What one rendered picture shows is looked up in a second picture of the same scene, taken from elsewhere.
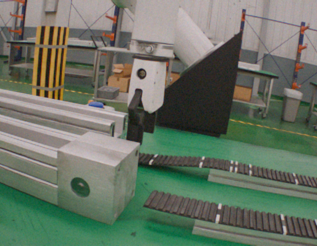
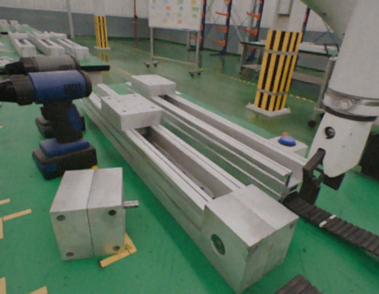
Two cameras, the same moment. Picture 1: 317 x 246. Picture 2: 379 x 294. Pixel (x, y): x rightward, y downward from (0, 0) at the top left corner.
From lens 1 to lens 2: 15 cm
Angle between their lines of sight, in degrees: 39
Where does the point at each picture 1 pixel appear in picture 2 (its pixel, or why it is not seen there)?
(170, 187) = (332, 268)
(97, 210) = (228, 274)
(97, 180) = (232, 248)
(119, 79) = not seen: hidden behind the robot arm
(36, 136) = (204, 172)
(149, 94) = (333, 157)
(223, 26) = not seen: outside the picture
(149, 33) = (349, 84)
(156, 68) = (351, 129)
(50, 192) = (195, 234)
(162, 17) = (376, 60)
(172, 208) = not seen: outside the picture
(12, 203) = (160, 231)
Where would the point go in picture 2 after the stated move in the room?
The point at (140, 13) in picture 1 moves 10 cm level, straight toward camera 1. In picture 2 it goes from (344, 54) to (333, 58)
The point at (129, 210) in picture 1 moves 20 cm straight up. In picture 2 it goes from (267, 281) to (306, 162)
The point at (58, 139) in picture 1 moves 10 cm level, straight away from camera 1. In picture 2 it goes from (221, 182) to (234, 158)
